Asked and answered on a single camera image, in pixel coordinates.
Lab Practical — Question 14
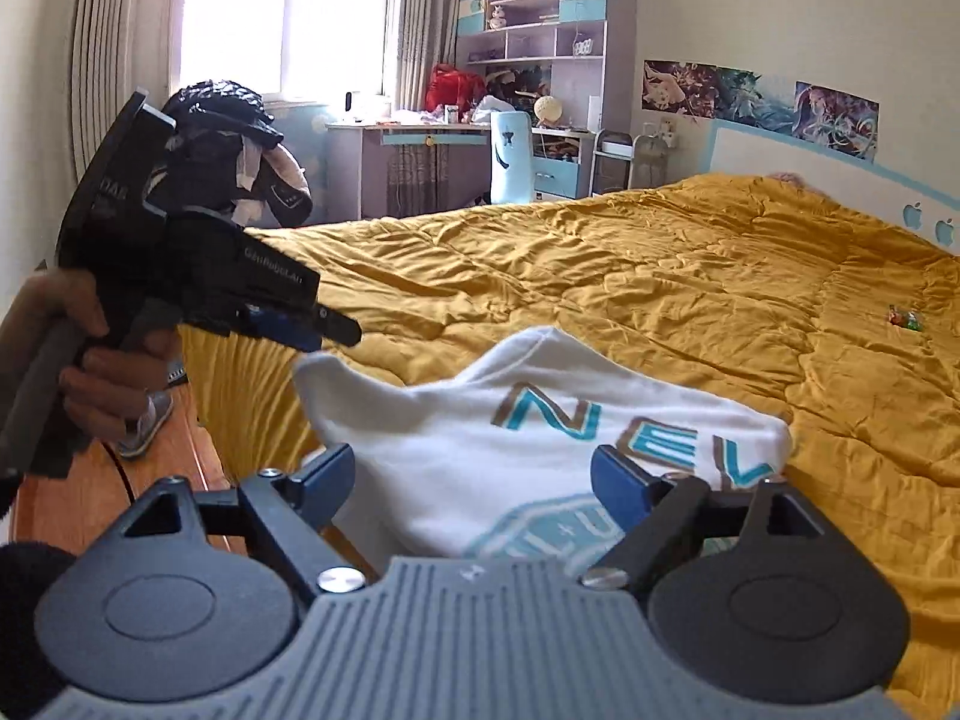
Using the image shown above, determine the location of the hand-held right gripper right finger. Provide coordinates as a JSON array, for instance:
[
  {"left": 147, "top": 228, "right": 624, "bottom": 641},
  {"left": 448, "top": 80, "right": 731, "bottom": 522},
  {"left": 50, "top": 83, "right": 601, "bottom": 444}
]
[{"left": 581, "top": 445, "right": 835, "bottom": 590}]

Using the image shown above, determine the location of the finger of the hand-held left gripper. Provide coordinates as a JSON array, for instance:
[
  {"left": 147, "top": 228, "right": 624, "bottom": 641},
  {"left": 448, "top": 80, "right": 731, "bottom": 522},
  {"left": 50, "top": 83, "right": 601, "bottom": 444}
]
[{"left": 238, "top": 302, "right": 363, "bottom": 352}]

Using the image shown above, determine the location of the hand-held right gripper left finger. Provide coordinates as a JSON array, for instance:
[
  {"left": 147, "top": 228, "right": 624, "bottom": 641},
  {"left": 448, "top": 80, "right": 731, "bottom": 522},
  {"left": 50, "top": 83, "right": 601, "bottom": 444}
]
[{"left": 111, "top": 442, "right": 370, "bottom": 596}]

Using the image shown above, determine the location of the white printed t-shirt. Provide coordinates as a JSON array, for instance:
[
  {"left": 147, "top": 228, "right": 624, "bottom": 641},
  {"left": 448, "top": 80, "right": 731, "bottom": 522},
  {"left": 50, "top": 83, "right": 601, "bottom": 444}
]
[{"left": 292, "top": 326, "right": 796, "bottom": 578}]

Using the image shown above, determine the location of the pile of dark clothes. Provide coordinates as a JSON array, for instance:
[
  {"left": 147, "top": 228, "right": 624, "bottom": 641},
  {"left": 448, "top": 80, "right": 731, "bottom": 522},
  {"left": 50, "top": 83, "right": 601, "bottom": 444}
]
[{"left": 161, "top": 79, "right": 314, "bottom": 227}]

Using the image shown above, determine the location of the person's left hand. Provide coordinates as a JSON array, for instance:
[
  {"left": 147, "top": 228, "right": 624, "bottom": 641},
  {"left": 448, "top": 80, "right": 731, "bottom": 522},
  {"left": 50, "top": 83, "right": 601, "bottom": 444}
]
[{"left": 0, "top": 266, "right": 182, "bottom": 460}]

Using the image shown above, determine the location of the grey slipper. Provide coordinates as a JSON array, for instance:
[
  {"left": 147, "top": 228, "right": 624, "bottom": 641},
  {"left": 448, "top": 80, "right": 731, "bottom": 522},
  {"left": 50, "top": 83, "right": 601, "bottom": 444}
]
[{"left": 116, "top": 390, "right": 175, "bottom": 460}]

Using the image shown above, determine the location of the mustard yellow quilt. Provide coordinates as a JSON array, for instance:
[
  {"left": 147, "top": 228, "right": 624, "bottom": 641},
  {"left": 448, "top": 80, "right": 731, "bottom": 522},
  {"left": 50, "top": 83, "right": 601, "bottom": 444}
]
[{"left": 180, "top": 172, "right": 960, "bottom": 720}]

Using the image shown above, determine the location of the beige curtain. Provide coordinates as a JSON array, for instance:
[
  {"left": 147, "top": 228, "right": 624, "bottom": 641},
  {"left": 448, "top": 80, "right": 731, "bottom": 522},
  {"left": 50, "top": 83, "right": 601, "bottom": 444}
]
[
  {"left": 382, "top": 0, "right": 460, "bottom": 117},
  {"left": 71, "top": 0, "right": 185, "bottom": 181}
]

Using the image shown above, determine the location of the window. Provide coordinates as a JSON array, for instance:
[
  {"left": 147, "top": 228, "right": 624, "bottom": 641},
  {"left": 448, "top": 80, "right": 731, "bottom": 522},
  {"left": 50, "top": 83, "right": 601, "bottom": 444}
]
[{"left": 180, "top": 0, "right": 391, "bottom": 102}]

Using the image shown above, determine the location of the light blue desk chair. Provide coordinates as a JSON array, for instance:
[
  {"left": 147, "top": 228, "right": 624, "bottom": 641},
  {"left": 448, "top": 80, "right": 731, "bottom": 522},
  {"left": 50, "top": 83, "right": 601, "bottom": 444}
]
[{"left": 489, "top": 111, "right": 539, "bottom": 205}]

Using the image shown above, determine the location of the red bag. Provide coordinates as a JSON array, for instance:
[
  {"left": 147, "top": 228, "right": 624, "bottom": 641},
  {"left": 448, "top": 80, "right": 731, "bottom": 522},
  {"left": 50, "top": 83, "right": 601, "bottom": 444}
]
[{"left": 426, "top": 64, "right": 487, "bottom": 113}]

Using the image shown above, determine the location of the grey rolling cart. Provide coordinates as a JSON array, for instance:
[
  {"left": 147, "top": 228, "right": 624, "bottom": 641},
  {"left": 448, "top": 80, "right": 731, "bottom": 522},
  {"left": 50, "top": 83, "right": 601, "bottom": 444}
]
[{"left": 590, "top": 129, "right": 672, "bottom": 192}]

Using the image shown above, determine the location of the black fuzzy cloth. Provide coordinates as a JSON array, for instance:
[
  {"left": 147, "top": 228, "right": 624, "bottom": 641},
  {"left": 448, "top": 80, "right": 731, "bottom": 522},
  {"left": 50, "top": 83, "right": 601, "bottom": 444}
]
[{"left": 0, "top": 540, "right": 80, "bottom": 691}]

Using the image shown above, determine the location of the white and blue headboard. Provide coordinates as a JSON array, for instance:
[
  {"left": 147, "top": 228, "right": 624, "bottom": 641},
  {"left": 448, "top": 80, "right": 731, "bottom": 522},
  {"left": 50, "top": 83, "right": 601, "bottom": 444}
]
[{"left": 709, "top": 118, "right": 960, "bottom": 252}]

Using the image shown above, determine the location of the lilac and blue shelf unit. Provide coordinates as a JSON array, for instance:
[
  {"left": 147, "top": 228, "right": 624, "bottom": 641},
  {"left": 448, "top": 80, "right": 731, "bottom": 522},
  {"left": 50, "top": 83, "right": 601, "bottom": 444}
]
[{"left": 456, "top": 0, "right": 638, "bottom": 117}]

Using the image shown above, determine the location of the wooden bed frame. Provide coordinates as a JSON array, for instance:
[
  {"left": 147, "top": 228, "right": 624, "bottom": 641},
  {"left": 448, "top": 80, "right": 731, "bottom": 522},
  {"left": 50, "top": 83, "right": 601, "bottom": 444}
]
[{"left": 15, "top": 382, "right": 376, "bottom": 586}]

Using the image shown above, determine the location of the wall poster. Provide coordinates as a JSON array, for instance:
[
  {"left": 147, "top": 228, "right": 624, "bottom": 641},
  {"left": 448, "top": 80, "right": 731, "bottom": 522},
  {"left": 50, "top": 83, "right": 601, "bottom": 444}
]
[
  {"left": 643, "top": 58, "right": 725, "bottom": 119},
  {"left": 795, "top": 81, "right": 880, "bottom": 162},
  {"left": 720, "top": 67, "right": 800, "bottom": 136}
]

